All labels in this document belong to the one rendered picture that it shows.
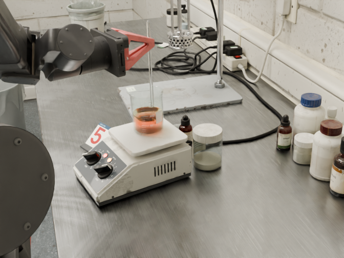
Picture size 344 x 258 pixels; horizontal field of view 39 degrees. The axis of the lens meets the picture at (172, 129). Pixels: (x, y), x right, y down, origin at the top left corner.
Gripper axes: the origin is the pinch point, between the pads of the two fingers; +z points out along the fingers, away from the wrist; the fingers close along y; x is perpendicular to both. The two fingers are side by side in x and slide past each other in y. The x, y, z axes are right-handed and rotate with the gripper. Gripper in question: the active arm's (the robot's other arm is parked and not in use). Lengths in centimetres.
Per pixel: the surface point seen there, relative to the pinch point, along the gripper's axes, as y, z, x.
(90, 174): -0.9, -14.6, 22.3
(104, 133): 14.0, -4.3, 22.8
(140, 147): -5.6, -6.2, 17.1
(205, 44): 55, 54, 23
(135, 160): -6.5, -7.9, 18.9
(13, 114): 150, 9, 72
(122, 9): 215, 105, 46
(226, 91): 20.4, 34.9, 24.6
